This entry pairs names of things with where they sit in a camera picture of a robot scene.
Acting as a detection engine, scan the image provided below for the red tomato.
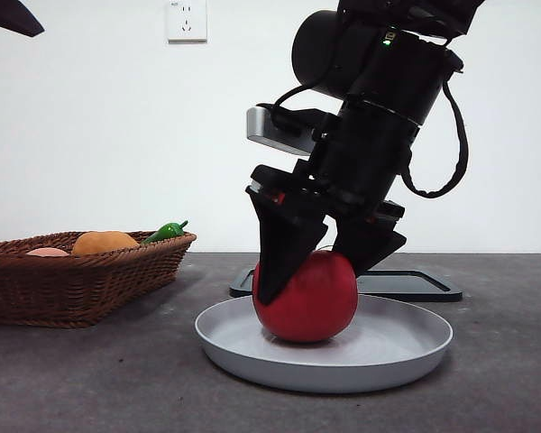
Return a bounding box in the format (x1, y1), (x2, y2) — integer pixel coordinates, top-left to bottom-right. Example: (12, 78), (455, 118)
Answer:
(252, 245), (360, 345)

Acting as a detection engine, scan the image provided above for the black rectangular tray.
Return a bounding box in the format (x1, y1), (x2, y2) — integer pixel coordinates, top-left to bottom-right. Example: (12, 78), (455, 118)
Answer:
(228, 266), (463, 303)

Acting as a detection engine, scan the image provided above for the green chili pepper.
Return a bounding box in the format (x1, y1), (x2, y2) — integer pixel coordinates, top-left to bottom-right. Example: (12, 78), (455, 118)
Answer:
(139, 219), (189, 246)

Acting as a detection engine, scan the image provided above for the grey round plate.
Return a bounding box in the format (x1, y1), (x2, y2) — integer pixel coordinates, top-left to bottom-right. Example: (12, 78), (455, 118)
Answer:
(194, 295), (454, 394)

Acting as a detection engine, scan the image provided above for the orange round fruit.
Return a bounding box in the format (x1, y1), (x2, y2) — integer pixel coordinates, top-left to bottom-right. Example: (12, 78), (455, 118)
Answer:
(70, 230), (141, 257)

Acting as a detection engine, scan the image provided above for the brown wicker basket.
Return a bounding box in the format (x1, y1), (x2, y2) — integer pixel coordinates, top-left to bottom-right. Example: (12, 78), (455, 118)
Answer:
(0, 230), (197, 329)

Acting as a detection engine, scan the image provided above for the pink peach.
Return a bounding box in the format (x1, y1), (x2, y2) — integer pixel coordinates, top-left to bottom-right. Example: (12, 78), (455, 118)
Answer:
(25, 247), (71, 258)

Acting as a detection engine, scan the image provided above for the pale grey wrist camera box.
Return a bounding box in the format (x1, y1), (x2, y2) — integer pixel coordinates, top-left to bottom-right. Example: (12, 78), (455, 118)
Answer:
(245, 106), (319, 158)

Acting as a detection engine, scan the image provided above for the black camera cable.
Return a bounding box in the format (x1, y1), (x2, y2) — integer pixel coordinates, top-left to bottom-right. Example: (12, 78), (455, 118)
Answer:
(263, 83), (326, 134)

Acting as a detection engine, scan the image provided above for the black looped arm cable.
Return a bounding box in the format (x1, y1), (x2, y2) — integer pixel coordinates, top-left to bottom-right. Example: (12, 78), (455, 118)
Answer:
(399, 83), (471, 199)

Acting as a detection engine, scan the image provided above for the white wall socket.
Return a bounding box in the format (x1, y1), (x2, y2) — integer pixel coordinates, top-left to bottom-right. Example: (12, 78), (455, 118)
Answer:
(166, 0), (208, 45)

